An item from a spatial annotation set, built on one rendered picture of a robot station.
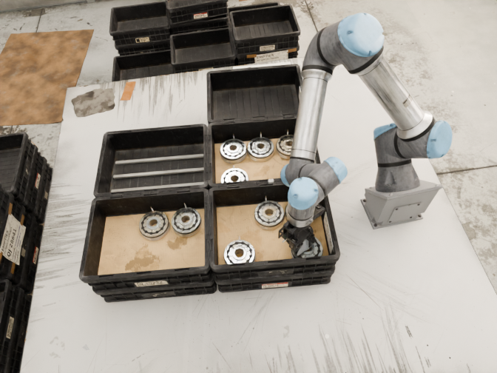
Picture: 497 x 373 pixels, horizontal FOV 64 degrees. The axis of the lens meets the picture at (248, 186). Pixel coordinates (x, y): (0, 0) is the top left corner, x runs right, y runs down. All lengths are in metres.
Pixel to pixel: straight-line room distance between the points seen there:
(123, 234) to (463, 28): 3.22
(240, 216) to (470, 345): 0.85
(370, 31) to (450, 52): 2.46
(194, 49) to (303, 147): 1.76
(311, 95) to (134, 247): 0.77
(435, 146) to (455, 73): 2.13
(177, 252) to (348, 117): 1.01
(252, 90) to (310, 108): 0.64
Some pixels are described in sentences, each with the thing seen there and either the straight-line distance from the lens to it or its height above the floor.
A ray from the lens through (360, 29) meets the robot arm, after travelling 1.16.
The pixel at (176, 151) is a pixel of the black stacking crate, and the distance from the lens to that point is 1.62.
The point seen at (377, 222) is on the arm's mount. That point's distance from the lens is 1.55.
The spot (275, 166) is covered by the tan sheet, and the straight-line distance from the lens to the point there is 1.53.
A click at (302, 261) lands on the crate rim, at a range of 1.23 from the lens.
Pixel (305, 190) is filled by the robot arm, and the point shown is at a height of 1.21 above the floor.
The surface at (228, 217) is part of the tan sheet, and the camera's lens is 1.41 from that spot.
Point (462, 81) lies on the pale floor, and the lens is 3.39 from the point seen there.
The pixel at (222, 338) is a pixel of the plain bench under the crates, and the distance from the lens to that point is 1.40.
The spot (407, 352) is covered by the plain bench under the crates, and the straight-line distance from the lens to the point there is 1.45.
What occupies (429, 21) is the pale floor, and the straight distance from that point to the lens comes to 3.89.
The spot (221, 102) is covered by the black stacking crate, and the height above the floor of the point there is 0.83.
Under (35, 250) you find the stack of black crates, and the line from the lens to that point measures 2.39.
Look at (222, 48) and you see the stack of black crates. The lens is 2.80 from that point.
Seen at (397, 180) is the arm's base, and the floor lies 0.92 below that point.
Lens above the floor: 2.06
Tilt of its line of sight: 56 degrees down
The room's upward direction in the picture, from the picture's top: 5 degrees counter-clockwise
